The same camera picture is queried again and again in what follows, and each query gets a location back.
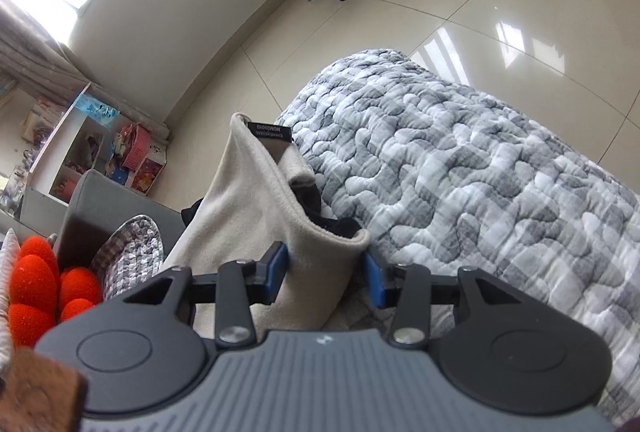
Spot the cream black raglan sweatshirt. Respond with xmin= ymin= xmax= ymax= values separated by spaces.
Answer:
xmin=164 ymin=113 xmax=370 ymax=334

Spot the grey checked quilted bedcover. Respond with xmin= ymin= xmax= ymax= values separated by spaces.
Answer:
xmin=89 ymin=47 xmax=640 ymax=422

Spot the white desk with shelves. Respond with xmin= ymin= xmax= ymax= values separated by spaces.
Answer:
xmin=1 ymin=83 xmax=169 ymax=219

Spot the red flower plush cushion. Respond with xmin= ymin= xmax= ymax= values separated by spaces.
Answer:
xmin=8 ymin=236 xmax=103 ymax=348

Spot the grey white pillow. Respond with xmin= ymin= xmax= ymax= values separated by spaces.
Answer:
xmin=0 ymin=228 xmax=20 ymax=371

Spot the brown furry patch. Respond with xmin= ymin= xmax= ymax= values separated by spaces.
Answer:
xmin=1 ymin=348 xmax=88 ymax=432

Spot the left grey curtain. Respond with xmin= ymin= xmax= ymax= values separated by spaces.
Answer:
xmin=0 ymin=0 xmax=101 ymax=95

